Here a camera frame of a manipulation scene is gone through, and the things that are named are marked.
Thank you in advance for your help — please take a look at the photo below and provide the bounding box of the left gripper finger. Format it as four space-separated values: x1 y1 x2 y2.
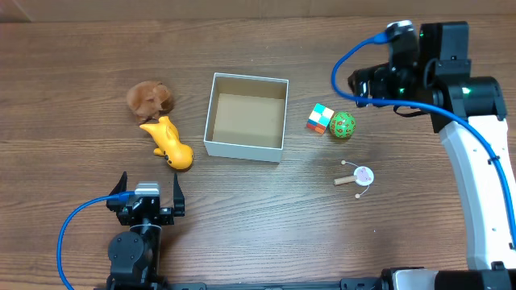
173 173 185 217
106 172 127 211

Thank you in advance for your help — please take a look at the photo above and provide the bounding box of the yellow toy whale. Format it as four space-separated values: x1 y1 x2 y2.
139 116 194 170

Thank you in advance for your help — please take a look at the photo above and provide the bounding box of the brown plush toy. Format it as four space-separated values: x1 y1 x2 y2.
126 81 175 124

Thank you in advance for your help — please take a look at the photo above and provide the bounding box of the colourful puzzle cube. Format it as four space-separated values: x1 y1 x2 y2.
306 103 335 134

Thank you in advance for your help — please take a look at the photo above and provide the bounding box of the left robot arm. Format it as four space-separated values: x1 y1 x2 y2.
106 173 185 289

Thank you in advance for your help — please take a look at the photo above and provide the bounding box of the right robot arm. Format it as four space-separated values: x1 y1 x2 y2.
347 20 515 289

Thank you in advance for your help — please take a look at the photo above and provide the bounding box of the green number ball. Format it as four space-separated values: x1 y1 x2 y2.
330 111 356 139

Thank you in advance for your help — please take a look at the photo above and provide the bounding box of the small wooden rattle drum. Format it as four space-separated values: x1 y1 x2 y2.
333 160 375 199

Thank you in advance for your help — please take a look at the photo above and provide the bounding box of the white cardboard box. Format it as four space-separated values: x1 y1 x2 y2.
203 72 289 163

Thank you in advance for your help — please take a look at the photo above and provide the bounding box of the left blue cable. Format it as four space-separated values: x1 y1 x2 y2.
56 191 135 290

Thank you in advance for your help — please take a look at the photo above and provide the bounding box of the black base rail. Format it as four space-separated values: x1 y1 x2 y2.
93 276 388 290

